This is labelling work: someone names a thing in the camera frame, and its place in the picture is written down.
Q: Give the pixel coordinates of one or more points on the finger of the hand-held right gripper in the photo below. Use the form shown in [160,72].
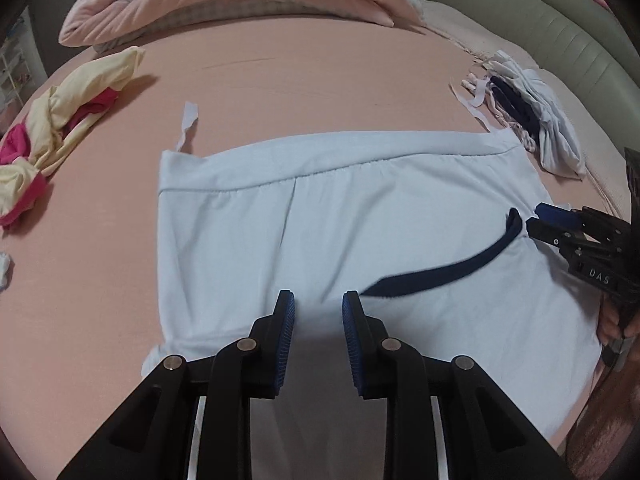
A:
[542,230]
[550,212]

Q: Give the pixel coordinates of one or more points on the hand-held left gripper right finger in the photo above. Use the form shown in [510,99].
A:
[352,345]

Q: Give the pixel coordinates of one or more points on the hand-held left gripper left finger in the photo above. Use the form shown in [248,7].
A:
[282,345]

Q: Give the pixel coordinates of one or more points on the pale blue navy-trimmed garment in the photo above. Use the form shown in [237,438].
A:
[350,220]

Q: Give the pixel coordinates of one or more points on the folded white navy clothes pile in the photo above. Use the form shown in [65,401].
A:
[550,110]

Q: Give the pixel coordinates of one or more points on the person's right hand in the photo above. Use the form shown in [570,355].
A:
[612,327]

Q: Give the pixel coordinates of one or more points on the pink striped folded garment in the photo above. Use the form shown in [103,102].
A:
[500,115]

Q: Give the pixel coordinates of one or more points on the folded navy garment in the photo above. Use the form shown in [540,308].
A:
[512,105]

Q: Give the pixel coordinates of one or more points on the grey-green padded headboard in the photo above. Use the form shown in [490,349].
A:
[560,25]

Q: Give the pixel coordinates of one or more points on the pink bed sheet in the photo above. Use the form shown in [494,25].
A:
[300,90]

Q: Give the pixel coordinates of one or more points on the small white cloth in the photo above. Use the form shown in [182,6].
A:
[4,270]

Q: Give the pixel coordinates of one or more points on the yellow and pink garment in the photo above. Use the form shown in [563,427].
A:
[65,110]

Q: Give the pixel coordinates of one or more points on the white storage shelf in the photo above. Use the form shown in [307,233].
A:
[17,60]

